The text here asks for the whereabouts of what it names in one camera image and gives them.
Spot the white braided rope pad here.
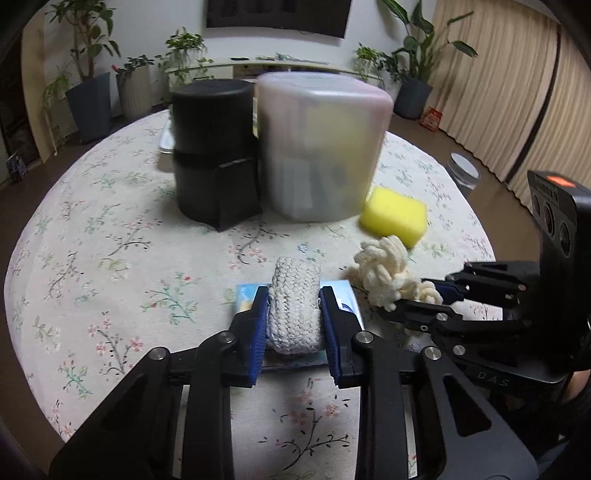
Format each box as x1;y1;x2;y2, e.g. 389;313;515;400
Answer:
266;257;324;355

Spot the cream chenille mitt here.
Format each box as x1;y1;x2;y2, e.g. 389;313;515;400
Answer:
348;235;443;312

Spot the grey trash can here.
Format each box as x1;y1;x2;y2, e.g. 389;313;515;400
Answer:
446;152;480;198

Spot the floral round tablecloth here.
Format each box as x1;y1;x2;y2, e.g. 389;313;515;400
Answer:
4;112;495;479

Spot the beige curtain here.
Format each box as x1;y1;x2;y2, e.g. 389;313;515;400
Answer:
428;1;590;206

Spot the red box on floor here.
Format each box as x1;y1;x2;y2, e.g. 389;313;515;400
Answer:
420;107;443;132

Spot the translucent plastic container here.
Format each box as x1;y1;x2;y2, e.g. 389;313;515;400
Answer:
256;72;394;222

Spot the black cylindrical container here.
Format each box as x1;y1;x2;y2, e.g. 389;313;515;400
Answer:
170;79;262;232

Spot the large leaf plant right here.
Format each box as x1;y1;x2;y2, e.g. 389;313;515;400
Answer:
355;0;480;121

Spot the white plastic tray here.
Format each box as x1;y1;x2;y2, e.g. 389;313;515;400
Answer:
158;122;174;154

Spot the white tv console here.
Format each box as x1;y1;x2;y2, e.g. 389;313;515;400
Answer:
166;56;386;89

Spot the plant in white ribbed pot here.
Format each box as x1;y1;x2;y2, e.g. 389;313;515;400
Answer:
111;55;153;121

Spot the small blue bag on floor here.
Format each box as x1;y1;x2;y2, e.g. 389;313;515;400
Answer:
6;152;27;184

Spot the trailing vine plant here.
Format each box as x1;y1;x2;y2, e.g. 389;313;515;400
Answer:
155;27;213;103

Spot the tall plant dark pot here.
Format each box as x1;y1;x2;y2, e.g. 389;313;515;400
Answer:
49;1;120;143

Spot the wall-mounted television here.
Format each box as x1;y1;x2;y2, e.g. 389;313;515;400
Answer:
205;0;352;38

